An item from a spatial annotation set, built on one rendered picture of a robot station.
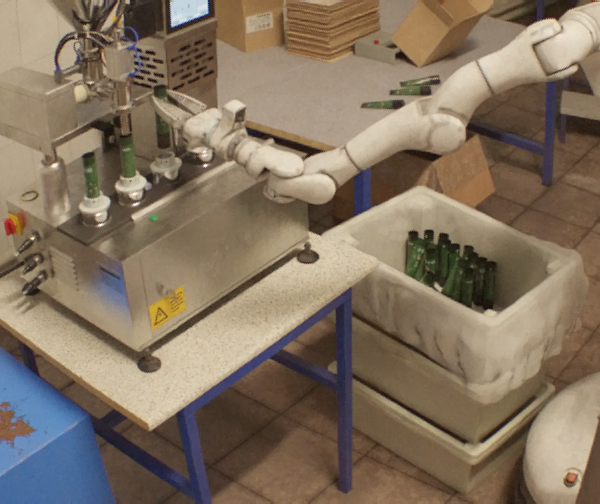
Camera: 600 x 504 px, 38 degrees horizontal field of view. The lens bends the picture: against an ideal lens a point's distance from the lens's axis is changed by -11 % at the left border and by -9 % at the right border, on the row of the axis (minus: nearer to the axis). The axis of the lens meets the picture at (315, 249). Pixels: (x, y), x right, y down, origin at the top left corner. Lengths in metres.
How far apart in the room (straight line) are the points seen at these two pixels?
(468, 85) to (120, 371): 0.95
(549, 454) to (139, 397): 1.06
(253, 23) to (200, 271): 1.83
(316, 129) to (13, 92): 1.27
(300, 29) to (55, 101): 1.83
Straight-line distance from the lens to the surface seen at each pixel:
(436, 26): 3.47
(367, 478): 2.80
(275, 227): 2.24
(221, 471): 2.85
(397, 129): 1.80
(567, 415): 2.52
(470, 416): 2.52
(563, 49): 1.76
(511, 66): 1.76
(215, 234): 2.09
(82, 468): 2.26
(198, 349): 2.09
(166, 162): 2.12
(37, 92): 2.00
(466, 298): 2.64
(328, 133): 3.00
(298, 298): 2.22
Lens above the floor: 2.01
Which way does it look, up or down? 32 degrees down
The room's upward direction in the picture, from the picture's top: 2 degrees counter-clockwise
